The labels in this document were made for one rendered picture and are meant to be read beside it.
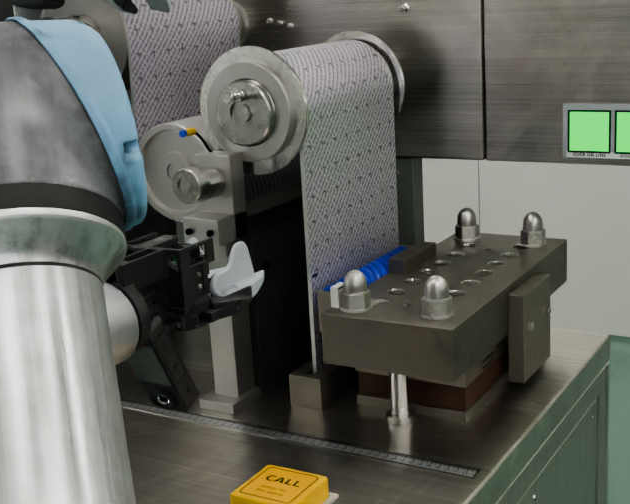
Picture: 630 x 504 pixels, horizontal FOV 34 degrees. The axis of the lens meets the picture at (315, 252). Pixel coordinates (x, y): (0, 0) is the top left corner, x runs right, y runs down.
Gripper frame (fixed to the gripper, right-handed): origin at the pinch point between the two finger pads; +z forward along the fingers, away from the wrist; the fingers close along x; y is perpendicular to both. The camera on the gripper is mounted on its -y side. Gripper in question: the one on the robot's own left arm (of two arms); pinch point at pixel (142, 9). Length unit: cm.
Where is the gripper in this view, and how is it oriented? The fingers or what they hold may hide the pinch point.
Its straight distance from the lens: 104.3
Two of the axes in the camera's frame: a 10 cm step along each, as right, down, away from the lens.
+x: -8.6, -0.8, 5.0
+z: 4.2, 4.3, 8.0
